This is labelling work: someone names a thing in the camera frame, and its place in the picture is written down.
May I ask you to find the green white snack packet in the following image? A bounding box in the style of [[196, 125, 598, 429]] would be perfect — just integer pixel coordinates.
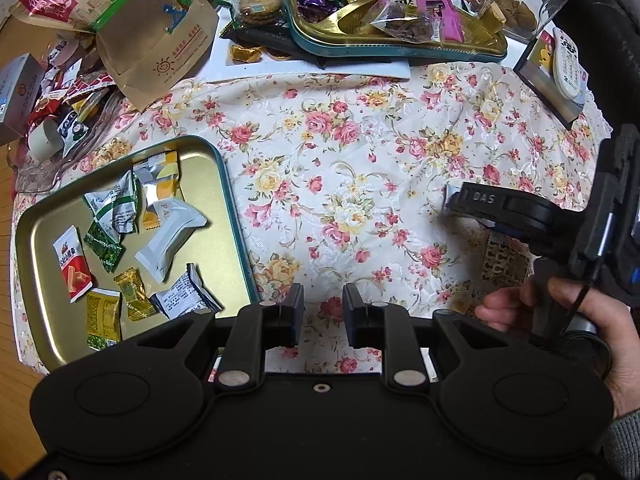
[[84, 169, 139, 234]]

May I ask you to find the white orange snack packet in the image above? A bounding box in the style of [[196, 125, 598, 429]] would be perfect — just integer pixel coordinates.
[[140, 175, 182, 227]]

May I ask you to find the red white snack packet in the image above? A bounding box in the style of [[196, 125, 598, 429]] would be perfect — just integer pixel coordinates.
[[52, 225, 94, 304]]

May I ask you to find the person's right forearm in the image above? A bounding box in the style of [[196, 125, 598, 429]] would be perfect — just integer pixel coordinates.
[[601, 406, 640, 480]]

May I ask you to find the navy white snack packet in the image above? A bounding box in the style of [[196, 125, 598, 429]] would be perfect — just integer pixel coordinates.
[[149, 262, 224, 321]]

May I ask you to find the grey cardboard box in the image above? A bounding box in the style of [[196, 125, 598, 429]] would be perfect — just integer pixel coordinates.
[[0, 51, 49, 147]]

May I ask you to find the white flat board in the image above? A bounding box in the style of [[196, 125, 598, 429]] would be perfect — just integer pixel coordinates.
[[206, 0, 413, 84]]

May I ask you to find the white remote control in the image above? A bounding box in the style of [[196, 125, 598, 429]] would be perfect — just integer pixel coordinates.
[[549, 26, 589, 102]]

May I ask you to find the teal gold tin tray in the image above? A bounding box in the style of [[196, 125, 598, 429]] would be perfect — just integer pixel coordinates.
[[279, 0, 509, 69], [10, 135, 259, 374]]

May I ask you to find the pink snack packet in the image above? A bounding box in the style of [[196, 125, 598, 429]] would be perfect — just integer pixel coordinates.
[[374, 0, 467, 44]]

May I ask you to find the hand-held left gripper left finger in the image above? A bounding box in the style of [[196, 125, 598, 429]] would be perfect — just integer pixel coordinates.
[[135, 284, 306, 393]]

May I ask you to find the beige patterned packet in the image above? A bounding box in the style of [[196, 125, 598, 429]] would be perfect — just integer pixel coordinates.
[[481, 234, 532, 289]]

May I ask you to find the gold foil candy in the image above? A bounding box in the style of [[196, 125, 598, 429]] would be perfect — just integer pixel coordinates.
[[229, 43, 264, 64]]

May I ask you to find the kraft paper bag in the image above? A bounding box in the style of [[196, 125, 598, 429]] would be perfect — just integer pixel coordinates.
[[9, 0, 220, 112]]

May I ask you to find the dark green candy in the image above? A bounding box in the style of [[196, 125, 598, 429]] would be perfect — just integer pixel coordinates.
[[81, 221, 126, 274]]

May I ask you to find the yellow green snack packet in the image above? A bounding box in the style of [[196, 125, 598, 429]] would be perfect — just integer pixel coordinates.
[[85, 289, 123, 352]]

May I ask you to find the floral tablecloth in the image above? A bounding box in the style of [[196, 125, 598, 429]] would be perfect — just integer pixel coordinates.
[[10, 55, 614, 377]]

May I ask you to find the white tape roll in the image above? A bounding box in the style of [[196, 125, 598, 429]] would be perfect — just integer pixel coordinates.
[[26, 119, 67, 159]]

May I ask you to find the black white snack packet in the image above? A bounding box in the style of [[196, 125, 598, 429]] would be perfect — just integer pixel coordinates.
[[58, 111, 91, 149]]

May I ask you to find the clear glass dish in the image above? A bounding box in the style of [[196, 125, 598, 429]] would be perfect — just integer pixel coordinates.
[[6, 94, 122, 194]]

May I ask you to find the black flat packet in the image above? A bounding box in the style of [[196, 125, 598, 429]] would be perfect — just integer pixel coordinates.
[[219, 21, 302, 59]]

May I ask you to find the person's right hand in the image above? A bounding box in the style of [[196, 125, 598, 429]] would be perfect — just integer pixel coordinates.
[[474, 278, 640, 421]]

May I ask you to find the large white snack packet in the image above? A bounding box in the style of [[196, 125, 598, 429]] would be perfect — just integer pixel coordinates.
[[134, 198, 209, 284]]

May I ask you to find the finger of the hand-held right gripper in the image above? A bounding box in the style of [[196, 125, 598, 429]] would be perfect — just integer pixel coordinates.
[[446, 182, 507, 224]]

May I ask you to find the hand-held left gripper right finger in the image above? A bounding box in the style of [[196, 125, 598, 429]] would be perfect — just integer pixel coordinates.
[[342, 284, 506, 392]]

